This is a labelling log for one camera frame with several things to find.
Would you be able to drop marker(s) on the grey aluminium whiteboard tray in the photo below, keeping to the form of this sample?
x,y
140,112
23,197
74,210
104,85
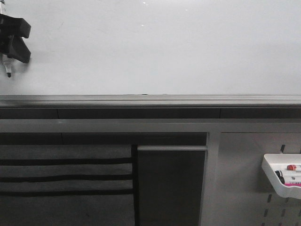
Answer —
x,y
145,106

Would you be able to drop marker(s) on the red capped marker in bin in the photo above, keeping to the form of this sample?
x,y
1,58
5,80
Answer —
x,y
294,167

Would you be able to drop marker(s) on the black capped marker in bin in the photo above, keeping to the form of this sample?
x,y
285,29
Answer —
x,y
289,178

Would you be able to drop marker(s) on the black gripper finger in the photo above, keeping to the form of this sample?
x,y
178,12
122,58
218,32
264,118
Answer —
x,y
18,50
14,26

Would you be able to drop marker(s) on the white plastic storage bin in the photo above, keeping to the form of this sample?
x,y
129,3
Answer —
x,y
273,162

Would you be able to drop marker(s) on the white whiteboard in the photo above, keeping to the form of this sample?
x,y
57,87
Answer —
x,y
180,47

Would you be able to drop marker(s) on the grey fabric striped panel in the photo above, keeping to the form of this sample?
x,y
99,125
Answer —
x,y
68,185

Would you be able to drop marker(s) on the dark grey cabinet door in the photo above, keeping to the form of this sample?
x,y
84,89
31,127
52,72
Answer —
x,y
170,184

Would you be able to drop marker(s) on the grey pegboard panel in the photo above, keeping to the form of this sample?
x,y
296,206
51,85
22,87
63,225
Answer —
x,y
244,195

